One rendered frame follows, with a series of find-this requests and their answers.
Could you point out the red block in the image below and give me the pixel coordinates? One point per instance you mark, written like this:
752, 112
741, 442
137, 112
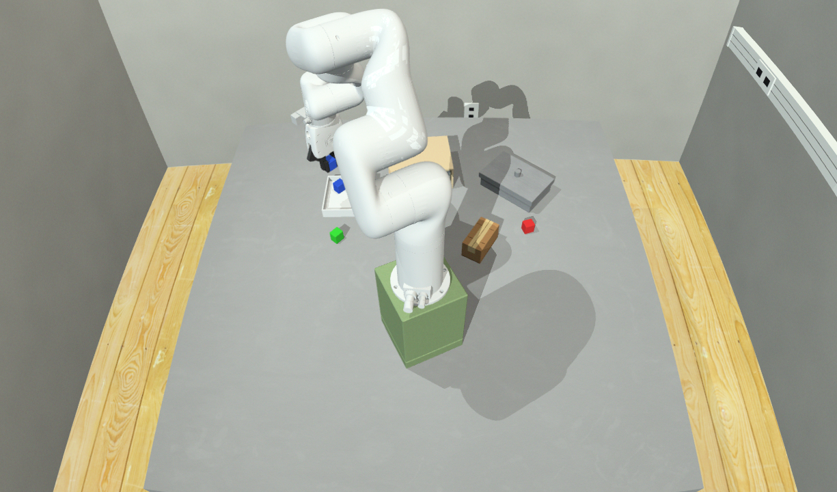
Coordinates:
528, 226

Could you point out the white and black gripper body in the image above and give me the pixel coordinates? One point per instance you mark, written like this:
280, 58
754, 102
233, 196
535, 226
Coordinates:
321, 137

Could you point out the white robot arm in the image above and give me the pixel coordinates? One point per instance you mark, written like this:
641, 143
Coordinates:
411, 202

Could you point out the brown cardboard box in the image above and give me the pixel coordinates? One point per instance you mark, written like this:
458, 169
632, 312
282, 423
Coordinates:
479, 241

